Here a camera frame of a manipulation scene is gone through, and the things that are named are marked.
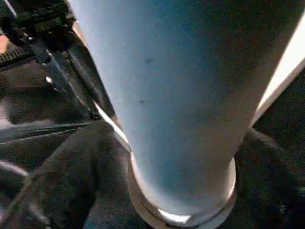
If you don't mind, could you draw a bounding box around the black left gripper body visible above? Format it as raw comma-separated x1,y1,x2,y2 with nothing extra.
0,0,77,65

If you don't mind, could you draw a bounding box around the black plastic mat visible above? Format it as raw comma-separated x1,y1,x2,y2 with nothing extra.
0,57,305,229

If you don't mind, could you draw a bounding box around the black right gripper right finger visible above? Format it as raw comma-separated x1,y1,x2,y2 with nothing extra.
224,126,305,229

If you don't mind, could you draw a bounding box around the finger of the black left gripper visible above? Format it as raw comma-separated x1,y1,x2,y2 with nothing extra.
43,50,103,122
69,43,117,120

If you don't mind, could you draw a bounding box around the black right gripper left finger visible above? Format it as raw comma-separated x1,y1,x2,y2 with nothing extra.
0,120,143,229

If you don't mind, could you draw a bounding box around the white plastic table leg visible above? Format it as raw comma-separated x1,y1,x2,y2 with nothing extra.
67,0,305,229

